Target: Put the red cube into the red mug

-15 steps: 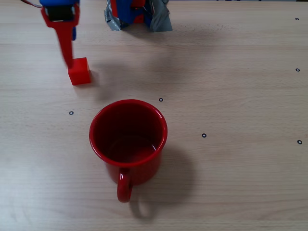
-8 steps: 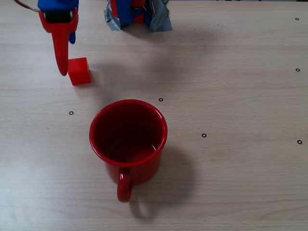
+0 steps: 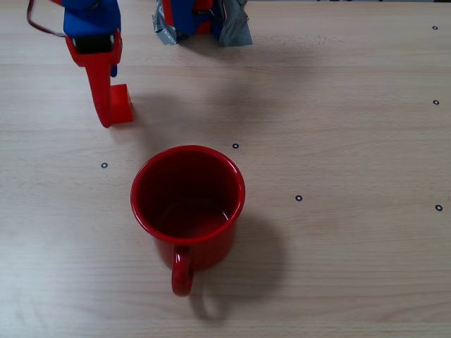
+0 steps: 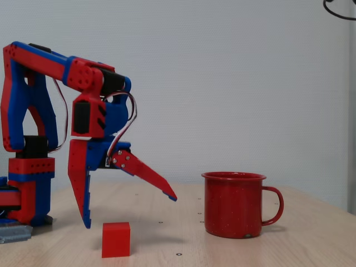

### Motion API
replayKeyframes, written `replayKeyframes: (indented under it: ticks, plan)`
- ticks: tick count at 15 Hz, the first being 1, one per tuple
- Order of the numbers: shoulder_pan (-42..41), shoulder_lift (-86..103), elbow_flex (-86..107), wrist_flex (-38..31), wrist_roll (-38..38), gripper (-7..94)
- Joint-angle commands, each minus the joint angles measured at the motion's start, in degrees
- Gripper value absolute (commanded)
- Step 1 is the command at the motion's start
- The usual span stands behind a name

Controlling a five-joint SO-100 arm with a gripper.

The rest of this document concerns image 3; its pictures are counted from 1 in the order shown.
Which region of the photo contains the red enamel mug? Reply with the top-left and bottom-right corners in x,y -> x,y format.
130,144 -> 247,297

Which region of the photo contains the red cube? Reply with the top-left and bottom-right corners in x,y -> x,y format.
111,83 -> 135,125

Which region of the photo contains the red white black servo cable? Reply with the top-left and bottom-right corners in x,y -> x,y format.
26,0 -> 68,38

